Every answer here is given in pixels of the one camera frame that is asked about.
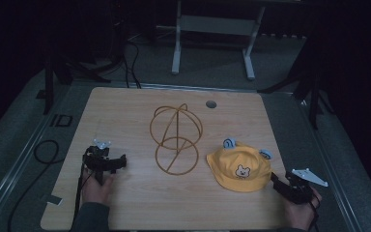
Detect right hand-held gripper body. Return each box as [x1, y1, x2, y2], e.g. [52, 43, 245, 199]
[284, 167, 329, 205]

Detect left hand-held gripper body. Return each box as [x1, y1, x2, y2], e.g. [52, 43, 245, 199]
[82, 138, 114, 187]

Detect yellow bear hat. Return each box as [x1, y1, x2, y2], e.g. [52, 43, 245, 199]
[206, 137, 274, 193]

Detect person's right hand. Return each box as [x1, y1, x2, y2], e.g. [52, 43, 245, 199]
[283, 188, 323, 232]

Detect person's left hand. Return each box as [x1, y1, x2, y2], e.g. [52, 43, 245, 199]
[81, 167, 117, 206]

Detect black tripod stand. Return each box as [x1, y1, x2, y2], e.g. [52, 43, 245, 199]
[43, 0, 127, 116]
[258, 28, 335, 131]

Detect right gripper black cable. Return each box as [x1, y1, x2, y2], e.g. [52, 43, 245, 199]
[308, 192, 323, 232]

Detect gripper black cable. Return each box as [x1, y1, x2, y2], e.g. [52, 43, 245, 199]
[71, 163, 89, 232]
[308, 192, 323, 232]

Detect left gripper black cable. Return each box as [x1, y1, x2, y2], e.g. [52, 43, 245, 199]
[71, 163, 89, 232]

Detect golden wire hat stand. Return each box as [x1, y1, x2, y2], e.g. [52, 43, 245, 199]
[149, 102, 204, 176]

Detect black floor cable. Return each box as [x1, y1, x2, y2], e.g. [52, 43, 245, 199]
[7, 139, 61, 232]

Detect black hanging cables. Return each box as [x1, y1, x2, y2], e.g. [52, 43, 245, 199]
[121, 40, 143, 90]

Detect white metal table frame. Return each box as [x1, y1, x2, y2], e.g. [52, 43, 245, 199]
[170, 0, 267, 81]

